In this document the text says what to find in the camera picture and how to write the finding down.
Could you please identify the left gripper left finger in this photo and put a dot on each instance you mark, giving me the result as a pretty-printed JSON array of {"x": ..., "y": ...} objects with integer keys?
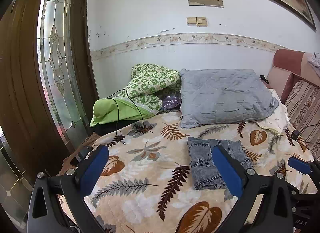
[{"x": 57, "y": 203}]

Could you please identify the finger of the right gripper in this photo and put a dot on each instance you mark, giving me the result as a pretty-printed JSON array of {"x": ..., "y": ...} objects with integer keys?
[{"x": 299, "y": 165}]

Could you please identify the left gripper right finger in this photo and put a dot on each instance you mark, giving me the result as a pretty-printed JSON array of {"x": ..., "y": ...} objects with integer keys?
[{"x": 263, "y": 203}]

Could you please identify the grey-blue denim pants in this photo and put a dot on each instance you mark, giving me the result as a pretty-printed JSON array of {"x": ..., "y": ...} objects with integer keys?
[{"x": 204, "y": 173}]

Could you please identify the black power adapter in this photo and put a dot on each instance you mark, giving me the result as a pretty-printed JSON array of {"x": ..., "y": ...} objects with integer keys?
[{"x": 295, "y": 135}]

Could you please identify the cream white pillow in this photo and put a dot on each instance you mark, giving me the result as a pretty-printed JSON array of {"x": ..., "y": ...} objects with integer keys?
[{"x": 278, "y": 120}]

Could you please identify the striped brown cushion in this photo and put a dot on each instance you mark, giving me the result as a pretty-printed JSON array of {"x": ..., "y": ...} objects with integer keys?
[{"x": 303, "y": 111}]

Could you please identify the leaf-patterned bed cover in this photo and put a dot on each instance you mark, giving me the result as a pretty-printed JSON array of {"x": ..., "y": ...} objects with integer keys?
[{"x": 147, "y": 186}]

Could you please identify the small black object on ledge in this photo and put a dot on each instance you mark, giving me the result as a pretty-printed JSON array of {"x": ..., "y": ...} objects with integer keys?
[{"x": 263, "y": 78}]

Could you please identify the grey cloth on headboard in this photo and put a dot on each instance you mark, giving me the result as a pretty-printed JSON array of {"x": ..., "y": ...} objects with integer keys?
[{"x": 314, "y": 60}]

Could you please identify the brown door with glass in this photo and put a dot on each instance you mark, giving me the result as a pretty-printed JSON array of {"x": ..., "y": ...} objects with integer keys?
[{"x": 47, "y": 84}]

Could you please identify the grey quilted pillow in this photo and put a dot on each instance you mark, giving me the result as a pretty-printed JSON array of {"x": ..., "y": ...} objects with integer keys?
[{"x": 216, "y": 96}]

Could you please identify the green patterned blanket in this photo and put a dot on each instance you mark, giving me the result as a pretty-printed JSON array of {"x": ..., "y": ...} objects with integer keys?
[{"x": 140, "y": 99}]

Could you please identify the purple patterned cloth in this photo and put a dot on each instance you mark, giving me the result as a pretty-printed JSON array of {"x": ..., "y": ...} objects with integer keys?
[{"x": 171, "y": 102}]

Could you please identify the beige wall switches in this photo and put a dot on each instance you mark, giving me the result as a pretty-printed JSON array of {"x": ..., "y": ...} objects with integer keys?
[{"x": 197, "y": 21}]

